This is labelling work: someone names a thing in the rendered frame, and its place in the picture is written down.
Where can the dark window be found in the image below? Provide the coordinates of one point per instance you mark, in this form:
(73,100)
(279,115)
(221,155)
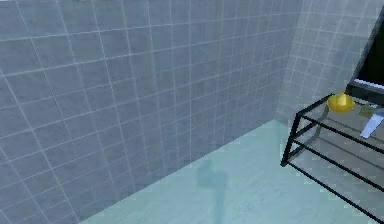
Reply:
(373,60)

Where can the yellow bowl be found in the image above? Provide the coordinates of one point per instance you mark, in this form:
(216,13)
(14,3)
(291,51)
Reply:
(340,103)

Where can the pale blue flat strip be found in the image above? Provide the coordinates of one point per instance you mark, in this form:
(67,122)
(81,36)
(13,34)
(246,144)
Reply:
(372,124)

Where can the black frame glass shelf table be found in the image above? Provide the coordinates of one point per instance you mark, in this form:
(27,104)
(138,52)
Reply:
(301,131)

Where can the olive green flat piece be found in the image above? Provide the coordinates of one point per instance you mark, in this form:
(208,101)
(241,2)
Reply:
(367,111)

